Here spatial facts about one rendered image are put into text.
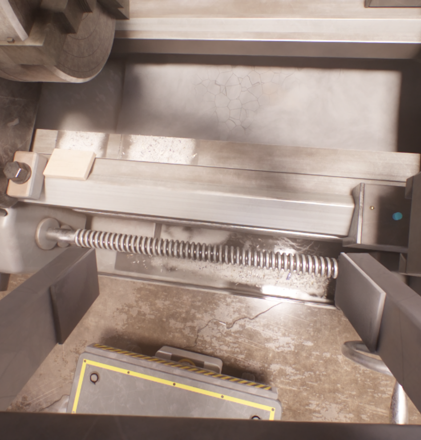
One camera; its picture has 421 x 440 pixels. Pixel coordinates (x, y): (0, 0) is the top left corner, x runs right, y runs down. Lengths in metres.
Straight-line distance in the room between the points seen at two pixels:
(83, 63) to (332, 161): 0.41
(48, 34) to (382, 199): 0.48
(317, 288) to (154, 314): 0.76
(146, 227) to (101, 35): 0.58
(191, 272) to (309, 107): 0.57
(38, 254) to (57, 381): 0.99
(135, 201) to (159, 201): 0.05
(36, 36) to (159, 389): 1.02
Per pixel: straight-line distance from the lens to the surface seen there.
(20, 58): 0.42
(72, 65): 0.46
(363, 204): 0.54
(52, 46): 0.40
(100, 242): 0.72
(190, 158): 0.58
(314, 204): 0.54
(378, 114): 0.77
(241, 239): 0.98
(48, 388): 1.74
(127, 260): 1.05
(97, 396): 1.26
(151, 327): 1.47
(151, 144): 0.61
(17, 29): 0.40
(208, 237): 0.99
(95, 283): 0.17
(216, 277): 0.98
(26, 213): 0.76
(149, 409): 1.20
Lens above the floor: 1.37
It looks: 79 degrees down
